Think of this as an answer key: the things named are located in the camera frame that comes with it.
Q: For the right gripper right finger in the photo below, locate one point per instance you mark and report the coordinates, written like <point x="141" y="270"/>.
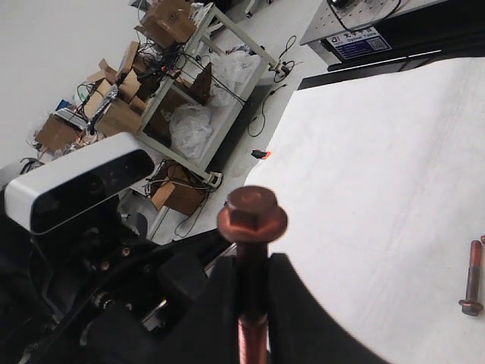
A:
<point x="299" y="326"/>

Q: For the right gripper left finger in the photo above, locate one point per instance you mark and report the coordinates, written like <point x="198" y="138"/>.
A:
<point x="219" y="303"/>

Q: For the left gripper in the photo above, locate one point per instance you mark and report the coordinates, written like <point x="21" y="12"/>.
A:
<point x="76" y="288"/>

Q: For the copper flange bolt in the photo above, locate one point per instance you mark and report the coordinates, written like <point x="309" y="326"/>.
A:
<point x="252" y="220"/>
<point x="474" y="273"/>

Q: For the cardboard box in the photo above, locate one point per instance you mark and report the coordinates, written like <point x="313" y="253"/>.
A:
<point x="57" y="132"/>
<point x="119" y="115"/>
<point x="178" y="193"/>
<point x="170" y="19"/>

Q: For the white power strip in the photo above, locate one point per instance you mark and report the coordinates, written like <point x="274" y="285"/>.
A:
<point x="214" y="179"/>

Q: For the black and orange small tool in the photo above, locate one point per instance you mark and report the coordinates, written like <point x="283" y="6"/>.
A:
<point x="260" y="154"/>

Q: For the white plastic bag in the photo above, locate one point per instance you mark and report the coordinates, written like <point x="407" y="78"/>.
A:
<point x="235" y="72"/>
<point x="189" y="129"/>

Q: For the metal bench with holes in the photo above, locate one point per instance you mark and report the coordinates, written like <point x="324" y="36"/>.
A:
<point x="379" y="22"/>

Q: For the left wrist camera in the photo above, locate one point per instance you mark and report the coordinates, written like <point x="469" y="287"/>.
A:
<point x="76" y="182"/>

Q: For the white metal shelf frame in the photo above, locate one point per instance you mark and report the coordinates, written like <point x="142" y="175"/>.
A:
<point x="242" y="41"/>

